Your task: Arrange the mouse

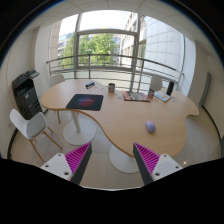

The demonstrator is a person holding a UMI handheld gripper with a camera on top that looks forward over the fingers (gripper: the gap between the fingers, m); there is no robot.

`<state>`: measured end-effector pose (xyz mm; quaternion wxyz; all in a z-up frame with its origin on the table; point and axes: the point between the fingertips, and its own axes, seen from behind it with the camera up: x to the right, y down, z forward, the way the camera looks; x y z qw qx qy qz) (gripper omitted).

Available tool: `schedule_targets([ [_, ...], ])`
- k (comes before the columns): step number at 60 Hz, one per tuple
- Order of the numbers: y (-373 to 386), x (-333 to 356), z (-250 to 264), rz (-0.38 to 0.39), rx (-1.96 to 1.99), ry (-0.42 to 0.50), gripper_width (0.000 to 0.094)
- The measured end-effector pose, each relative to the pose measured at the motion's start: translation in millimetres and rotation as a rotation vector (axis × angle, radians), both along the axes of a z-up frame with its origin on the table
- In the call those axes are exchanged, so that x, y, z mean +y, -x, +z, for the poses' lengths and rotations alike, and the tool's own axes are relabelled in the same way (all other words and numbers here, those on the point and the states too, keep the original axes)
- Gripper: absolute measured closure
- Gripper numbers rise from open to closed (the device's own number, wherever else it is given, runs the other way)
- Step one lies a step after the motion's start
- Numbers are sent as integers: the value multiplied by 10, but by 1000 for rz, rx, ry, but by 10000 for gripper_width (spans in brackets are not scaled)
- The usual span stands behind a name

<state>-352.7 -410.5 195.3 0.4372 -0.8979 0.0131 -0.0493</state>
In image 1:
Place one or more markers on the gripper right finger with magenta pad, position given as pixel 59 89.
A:
pixel 153 166

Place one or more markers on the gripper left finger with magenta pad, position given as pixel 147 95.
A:
pixel 70 166

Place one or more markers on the purple computer mouse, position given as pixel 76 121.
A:
pixel 150 126

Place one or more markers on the black mouse pad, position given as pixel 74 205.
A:
pixel 86 102

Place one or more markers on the wooden curved table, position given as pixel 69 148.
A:
pixel 123 122

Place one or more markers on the white chair with wooden legs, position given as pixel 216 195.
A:
pixel 31 128

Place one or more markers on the light blue book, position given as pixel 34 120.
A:
pixel 162 96

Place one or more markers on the small dark cup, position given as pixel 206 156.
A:
pixel 151 93

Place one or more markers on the red magazine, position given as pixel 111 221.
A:
pixel 135 96

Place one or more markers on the black office printer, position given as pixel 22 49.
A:
pixel 25 94

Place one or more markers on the black speaker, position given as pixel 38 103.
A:
pixel 170 88

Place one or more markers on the white chair far right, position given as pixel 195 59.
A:
pixel 156 83

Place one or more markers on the small black box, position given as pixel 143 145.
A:
pixel 90 84

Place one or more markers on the white chair far left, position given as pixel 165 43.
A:
pixel 56 79

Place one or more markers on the dark mug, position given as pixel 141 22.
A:
pixel 111 87

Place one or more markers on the metal balcony railing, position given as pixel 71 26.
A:
pixel 126 72

